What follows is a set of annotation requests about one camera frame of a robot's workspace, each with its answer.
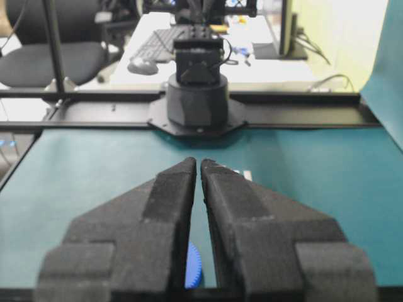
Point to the white desk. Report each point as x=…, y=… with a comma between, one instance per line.
x=260, y=75

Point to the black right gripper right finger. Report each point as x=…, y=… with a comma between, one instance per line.
x=273, y=248

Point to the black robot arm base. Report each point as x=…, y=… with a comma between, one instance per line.
x=197, y=101

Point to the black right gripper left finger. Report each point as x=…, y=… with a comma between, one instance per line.
x=135, y=244

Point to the teal backdrop sheet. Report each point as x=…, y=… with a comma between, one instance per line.
x=383, y=91

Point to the computer monitor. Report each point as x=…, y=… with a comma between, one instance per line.
x=282, y=29

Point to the black office chair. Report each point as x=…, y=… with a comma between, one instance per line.
x=30, y=65

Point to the black computer keyboard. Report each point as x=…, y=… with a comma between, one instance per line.
x=159, y=46

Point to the large blue plastic gear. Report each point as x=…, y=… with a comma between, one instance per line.
x=193, y=273

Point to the grey computer mouse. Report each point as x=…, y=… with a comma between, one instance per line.
x=138, y=65

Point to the black vertical frame post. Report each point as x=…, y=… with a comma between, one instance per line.
x=53, y=37

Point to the black aluminium frame rail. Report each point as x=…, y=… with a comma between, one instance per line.
x=140, y=110

